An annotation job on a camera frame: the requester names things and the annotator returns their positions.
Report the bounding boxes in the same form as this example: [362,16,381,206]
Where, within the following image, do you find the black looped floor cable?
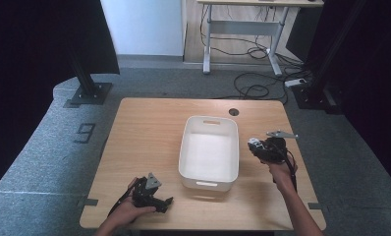
[212,72,290,105]

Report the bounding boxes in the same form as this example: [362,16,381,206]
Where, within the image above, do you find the left hand-held gripper cable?
[107,183,140,218]

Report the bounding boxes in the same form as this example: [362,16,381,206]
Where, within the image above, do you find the white desk frame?
[196,0,325,77]

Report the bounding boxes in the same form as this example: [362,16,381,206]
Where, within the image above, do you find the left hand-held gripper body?
[131,172,162,208]

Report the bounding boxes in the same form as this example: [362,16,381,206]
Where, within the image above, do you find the white power strip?
[284,78,307,89]

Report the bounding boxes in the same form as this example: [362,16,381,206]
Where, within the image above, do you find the person's right hand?
[264,152,299,195]

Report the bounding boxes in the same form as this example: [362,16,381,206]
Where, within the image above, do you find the right hand-held gripper cable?
[280,141,299,193]

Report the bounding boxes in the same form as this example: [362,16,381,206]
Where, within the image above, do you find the black curtain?
[286,0,391,195]
[0,0,121,198]

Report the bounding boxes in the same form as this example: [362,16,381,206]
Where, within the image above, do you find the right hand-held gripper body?
[261,129,300,165]

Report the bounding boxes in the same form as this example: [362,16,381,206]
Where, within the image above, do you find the hand-held gripper cable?
[107,183,140,218]
[280,141,299,193]

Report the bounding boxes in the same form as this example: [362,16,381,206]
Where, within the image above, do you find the black cables under desk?
[198,3,305,65]

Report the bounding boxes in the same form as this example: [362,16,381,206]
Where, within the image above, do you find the person's left hand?
[108,177,156,228]

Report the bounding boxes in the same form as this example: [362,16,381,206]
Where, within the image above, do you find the black metal stand with base plate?
[63,55,114,106]

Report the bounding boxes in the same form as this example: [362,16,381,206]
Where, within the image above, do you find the white plastic basket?
[178,115,241,193]

